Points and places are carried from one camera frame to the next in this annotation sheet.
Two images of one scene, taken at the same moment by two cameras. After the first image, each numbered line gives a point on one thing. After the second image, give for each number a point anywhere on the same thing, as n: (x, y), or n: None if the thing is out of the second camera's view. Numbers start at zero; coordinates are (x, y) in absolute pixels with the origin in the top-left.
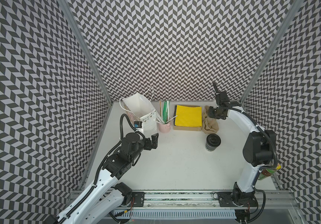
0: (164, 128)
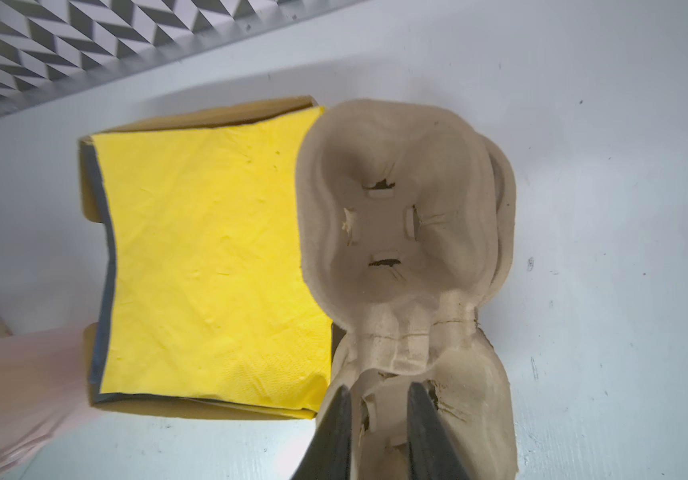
0: (17, 391)
